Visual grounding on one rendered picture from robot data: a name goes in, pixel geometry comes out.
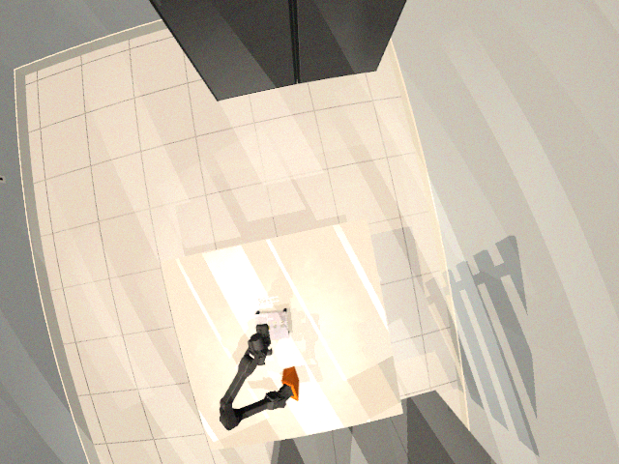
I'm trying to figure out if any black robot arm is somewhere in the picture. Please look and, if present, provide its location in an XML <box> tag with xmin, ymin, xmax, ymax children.
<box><xmin>219</xmin><ymin>333</ymin><xmax>294</xmax><ymax>431</ymax></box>

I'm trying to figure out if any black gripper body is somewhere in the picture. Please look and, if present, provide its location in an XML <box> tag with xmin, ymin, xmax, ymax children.
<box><xmin>256</xmin><ymin>324</ymin><xmax>273</xmax><ymax>357</ymax></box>

